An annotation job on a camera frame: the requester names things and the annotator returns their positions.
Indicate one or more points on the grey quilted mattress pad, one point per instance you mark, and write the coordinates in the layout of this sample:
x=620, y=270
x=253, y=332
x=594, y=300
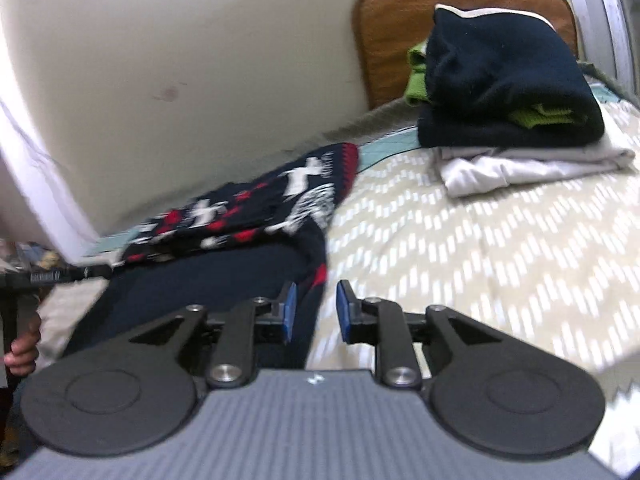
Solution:
x=370, y=121

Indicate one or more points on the folded navy garment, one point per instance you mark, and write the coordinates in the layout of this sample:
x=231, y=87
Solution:
x=500, y=70

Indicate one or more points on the brown cushion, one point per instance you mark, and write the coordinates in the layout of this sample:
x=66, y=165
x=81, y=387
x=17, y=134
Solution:
x=390, y=35

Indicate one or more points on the metal window frame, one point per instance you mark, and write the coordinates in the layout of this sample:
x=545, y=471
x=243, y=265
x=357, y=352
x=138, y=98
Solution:
x=600, y=10

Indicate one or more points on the navy red white patterned sweater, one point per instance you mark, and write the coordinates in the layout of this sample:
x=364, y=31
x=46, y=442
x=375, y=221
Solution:
x=240, y=212

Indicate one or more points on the folded white garment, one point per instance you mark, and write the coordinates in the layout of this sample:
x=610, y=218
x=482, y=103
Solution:
x=500, y=172

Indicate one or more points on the folded green garment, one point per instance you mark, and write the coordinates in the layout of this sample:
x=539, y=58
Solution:
x=417, y=85

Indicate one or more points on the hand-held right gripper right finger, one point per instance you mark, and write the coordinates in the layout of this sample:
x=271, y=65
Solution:
x=344, y=311

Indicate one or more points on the beige zigzag patterned blanket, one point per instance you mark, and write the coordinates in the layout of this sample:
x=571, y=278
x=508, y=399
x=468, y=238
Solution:
x=475, y=260

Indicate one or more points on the person's left hand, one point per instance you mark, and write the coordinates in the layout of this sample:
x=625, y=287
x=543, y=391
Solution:
x=25, y=352

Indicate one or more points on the white printed paper bag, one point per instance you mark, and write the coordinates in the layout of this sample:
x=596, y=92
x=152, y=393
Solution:
x=622, y=430

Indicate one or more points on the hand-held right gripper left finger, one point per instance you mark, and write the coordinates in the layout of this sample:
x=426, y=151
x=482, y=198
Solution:
x=287, y=311

